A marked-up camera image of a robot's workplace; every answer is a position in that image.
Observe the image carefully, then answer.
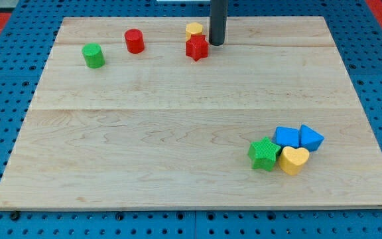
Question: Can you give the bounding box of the blue cube block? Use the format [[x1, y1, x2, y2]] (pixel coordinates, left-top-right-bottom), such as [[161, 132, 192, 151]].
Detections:
[[273, 126, 300, 148]]

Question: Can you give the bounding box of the light wooden board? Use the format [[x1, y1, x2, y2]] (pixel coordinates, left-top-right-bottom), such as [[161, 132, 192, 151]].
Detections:
[[0, 17, 382, 211]]

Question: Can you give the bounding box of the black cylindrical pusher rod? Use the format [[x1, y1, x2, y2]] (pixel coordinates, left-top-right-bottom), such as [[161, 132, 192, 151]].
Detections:
[[209, 0, 228, 46]]

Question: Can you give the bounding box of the red cylinder block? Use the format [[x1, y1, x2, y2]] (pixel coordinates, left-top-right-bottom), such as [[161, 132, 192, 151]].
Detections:
[[124, 29, 145, 54]]

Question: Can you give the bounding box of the blue triangle block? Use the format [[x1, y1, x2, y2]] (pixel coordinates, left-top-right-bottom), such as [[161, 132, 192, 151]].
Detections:
[[299, 124, 324, 152]]

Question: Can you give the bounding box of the yellow heart block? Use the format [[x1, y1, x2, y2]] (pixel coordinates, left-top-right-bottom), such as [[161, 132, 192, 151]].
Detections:
[[278, 146, 310, 176]]

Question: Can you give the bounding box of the red star block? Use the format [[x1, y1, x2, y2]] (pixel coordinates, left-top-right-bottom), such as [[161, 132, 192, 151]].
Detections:
[[186, 35, 209, 61]]

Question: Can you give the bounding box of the yellow hexagon block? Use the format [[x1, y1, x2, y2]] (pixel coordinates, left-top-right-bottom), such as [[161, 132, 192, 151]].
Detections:
[[185, 22, 204, 41]]

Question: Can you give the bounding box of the green cylinder block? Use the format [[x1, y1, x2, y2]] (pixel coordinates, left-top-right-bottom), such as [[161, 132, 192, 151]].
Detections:
[[82, 43, 105, 68]]

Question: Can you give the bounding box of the green star block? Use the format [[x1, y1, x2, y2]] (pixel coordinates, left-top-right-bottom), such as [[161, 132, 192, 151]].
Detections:
[[247, 137, 281, 171]]

